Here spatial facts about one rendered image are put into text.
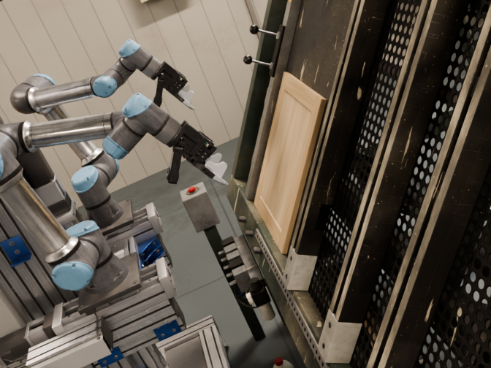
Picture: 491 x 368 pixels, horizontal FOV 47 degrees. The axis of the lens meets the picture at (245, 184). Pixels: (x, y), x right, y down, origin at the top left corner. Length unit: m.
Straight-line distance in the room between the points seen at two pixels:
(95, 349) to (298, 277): 0.71
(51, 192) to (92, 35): 3.24
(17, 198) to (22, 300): 0.61
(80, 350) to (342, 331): 0.90
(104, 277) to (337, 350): 0.84
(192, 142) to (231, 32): 3.80
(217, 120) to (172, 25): 0.98
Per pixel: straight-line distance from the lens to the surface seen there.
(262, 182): 2.31
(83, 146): 2.48
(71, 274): 1.82
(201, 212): 2.61
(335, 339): 1.51
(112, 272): 1.99
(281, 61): 2.28
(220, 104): 5.47
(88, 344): 1.99
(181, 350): 2.95
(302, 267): 1.78
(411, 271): 1.19
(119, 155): 1.62
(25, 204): 1.76
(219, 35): 5.35
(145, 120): 1.56
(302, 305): 1.76
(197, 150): 1.60
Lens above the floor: 2.01
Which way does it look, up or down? 26 degrees down
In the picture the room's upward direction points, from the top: 22 degrees counter-clockwise
